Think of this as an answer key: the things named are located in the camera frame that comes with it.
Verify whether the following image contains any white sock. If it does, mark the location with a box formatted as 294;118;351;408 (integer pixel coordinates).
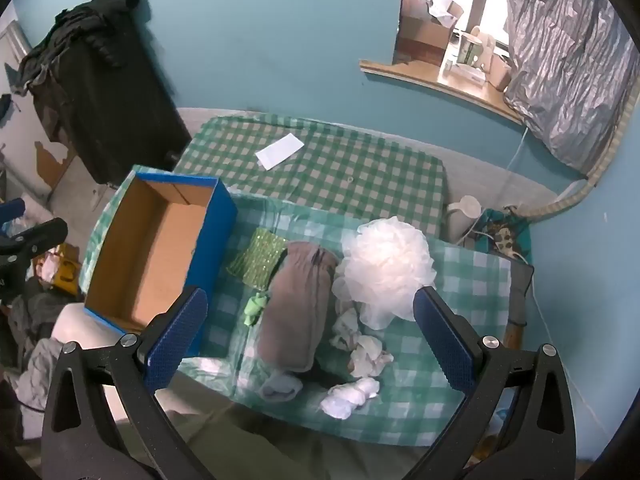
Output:
349;335;396;378
330;307;362;352
320;376;382;420

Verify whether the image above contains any blue cardboard box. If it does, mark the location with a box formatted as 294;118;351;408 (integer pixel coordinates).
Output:
84;170;239;358

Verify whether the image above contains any black sock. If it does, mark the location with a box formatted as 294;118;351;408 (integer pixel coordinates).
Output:
300;360;351;391

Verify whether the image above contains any brown folded cloth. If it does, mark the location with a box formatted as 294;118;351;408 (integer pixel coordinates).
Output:
257;241;341;373

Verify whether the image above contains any green sparkly sponge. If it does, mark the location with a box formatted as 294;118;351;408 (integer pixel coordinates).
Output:
227;227;288;291

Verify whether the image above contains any white paper sheet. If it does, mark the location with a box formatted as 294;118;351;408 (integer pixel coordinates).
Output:
255;133;304;171

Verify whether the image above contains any wooden window sill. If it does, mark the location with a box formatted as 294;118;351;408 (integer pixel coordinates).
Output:
359;59;523;125

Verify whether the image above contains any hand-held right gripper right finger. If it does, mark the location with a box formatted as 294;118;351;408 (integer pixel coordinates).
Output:
400;285;576;480

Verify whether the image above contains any green beige checked sheet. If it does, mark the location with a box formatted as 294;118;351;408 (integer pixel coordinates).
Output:
82;114;446;311

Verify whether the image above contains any grey clothes pile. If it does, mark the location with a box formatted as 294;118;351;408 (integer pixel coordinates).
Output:
10;290;68;411

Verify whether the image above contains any grey-blue sock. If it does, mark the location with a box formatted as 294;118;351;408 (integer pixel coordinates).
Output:
260;371;304;403

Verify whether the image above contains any silver crinkled curtain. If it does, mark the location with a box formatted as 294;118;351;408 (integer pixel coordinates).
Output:
502;0;640;176

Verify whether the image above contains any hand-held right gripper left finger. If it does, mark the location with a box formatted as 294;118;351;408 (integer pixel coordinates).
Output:
41;286;216;480

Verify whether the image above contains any crumpled white sock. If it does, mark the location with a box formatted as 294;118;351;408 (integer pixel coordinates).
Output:
330;307;362;352
349;335;396;378

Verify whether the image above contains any brown cardboard box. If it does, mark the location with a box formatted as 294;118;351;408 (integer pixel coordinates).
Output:
395;0;463;66

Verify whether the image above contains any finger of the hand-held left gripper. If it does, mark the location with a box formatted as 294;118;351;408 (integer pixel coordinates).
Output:
0;217;69;262
0;198;27;223

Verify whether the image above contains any thin white cable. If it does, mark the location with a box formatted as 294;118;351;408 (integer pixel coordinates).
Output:
530;277;603;428

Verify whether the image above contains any green tin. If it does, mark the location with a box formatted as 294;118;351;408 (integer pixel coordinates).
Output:
452;30;488;68

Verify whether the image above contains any white mesh bath loofah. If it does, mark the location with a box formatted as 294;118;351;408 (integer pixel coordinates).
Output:
332;216;437;330

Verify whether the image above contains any green checked plastic tablecloth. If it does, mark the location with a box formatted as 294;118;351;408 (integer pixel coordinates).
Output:
175;192;513;448

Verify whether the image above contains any striped beige band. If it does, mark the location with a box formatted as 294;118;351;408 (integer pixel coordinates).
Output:
530;85;640;221

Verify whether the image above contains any white power strip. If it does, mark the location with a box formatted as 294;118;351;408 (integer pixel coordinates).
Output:
487;227;517;259

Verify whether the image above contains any white jug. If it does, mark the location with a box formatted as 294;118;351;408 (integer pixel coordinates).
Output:
446;195;483;246

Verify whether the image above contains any dark clothes pile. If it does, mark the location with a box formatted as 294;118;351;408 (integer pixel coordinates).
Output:
17;0;142;96

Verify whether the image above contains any black wardrobe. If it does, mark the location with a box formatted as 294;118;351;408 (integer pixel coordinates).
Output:
27;0;193;186

